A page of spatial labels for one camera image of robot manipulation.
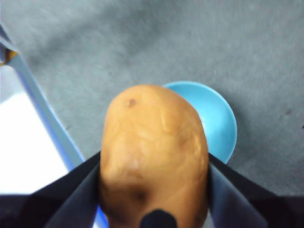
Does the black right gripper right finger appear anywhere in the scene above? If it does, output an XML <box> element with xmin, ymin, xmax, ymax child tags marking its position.
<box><xmin>208</xmin><ymin>153</ymin><xmax>304</xmax><ymax>228</ymax></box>

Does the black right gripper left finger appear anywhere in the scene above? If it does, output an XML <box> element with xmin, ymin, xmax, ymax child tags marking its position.
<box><xmin>0</xmin><ymin>152</ymin><xmax>101</xmax><ymax>228</ymax></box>

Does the blue bowl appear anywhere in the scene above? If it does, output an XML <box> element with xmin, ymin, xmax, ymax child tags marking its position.
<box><xmin>162</xmin><ymin>81</ymin><xmax>238</xmax><ymax>164</ymax></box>

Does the brown potato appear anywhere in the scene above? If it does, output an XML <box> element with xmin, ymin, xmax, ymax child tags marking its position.
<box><xmin>99</xmin><ymin>85</ymin><xmax>211</xmax><ymax>228</ymax></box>

